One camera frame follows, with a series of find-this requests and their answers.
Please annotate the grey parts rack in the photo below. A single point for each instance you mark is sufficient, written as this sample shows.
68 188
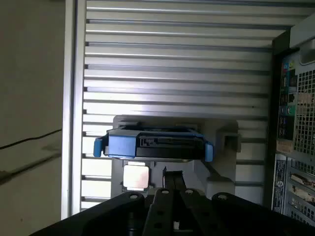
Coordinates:
221 152

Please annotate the silver CPU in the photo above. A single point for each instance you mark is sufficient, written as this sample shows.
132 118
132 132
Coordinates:
135 176

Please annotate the open PC case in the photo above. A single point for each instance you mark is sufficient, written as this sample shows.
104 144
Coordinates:
288 123

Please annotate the hard disk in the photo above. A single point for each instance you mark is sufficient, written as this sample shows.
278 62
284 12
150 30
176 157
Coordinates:
162 150

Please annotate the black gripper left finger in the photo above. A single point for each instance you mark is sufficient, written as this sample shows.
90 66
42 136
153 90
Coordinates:
103 216

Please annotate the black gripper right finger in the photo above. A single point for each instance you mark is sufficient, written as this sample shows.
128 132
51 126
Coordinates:
246 218

